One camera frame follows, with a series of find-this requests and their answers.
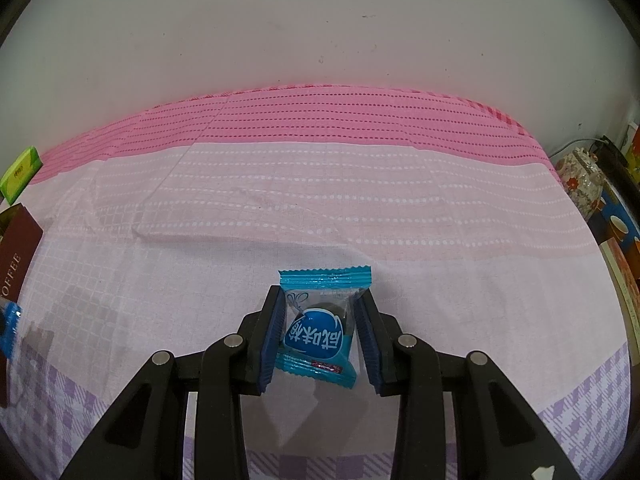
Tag blue plum candy packet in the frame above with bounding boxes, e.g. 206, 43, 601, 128
274, 265, 373, 390

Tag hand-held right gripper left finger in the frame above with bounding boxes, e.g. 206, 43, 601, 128
60, 285, 288, 480

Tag green tissue pack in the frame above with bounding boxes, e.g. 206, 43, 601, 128
0, 146, 43, 205

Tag maroon tin box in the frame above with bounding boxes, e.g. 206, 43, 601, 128
0, 203, 44, 407

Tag clear candy packet blue ends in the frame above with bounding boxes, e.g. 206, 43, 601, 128
0, 300, 22, 356

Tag white cable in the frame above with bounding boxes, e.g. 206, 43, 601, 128
550, 137, 606, 158

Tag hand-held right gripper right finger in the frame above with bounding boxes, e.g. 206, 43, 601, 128
354, 292, 583, 480

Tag floral teapot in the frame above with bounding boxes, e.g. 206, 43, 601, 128
555, 147, 608, 218

